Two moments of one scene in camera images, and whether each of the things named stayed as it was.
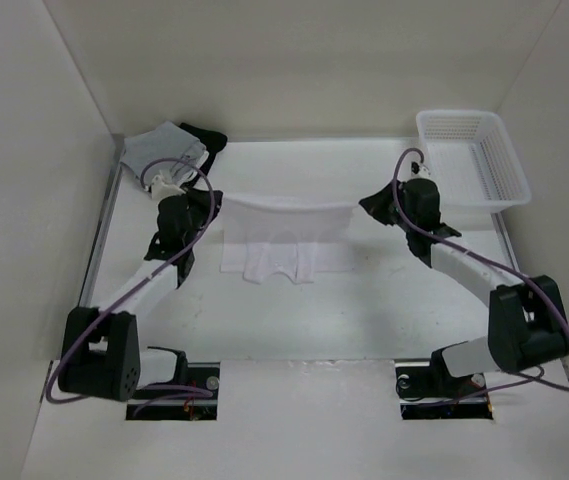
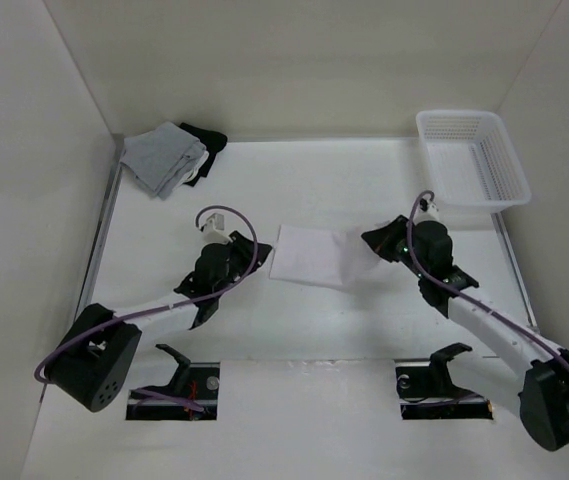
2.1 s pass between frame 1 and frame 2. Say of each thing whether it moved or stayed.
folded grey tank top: stayed
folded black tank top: stayed
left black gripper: moved
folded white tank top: stayed
